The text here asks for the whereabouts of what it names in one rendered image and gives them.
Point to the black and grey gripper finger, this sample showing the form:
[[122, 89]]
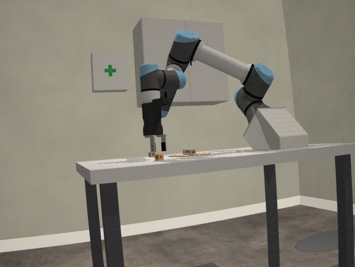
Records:
[[163, 142], [152, 142]]

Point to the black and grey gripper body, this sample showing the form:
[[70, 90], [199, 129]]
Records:
[[152, 111]]

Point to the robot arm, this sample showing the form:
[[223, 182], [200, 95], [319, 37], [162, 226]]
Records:
[[188, 47]]

